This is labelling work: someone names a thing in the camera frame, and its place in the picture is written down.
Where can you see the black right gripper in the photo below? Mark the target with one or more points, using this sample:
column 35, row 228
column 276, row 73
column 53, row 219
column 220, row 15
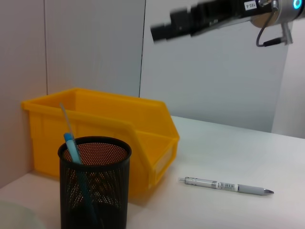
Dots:
column 226, row 12

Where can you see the clear plastic ruler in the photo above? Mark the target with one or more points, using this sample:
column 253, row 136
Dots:
column 66, row 119

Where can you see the blue and teal scissors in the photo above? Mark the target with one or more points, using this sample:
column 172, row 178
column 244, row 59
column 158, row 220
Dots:
column 74, row 152

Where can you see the silver grey pen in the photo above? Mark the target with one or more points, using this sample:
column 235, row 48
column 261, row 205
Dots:
column 250, row 188

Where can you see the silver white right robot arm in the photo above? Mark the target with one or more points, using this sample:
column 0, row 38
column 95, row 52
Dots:
column 288, row 9

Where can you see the black mesh pen cup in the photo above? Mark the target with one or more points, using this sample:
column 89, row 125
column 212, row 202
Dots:
column 95, row 214

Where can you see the light green wavy fruit plate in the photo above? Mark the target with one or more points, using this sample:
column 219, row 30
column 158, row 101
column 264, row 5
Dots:
column 14, row 217

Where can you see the yellow plastic storage bin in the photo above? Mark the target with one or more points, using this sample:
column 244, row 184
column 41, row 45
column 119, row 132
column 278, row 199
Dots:
column 107, row 114

